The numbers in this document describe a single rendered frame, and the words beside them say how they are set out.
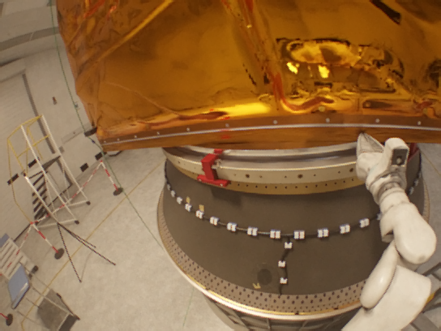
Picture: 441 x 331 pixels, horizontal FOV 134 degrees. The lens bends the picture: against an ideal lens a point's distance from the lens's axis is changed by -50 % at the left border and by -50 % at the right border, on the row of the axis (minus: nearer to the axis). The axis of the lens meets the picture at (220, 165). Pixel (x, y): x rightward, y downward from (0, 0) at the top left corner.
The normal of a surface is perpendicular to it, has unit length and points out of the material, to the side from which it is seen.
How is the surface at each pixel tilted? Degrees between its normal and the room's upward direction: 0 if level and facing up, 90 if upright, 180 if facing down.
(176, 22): 88
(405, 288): 15
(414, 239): 5
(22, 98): 90
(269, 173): 90
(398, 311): 51
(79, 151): 90
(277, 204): 62
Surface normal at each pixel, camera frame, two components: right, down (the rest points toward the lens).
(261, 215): -0.47, 0.09
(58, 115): 0.90, 0.00
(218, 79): -0.26, 0.48
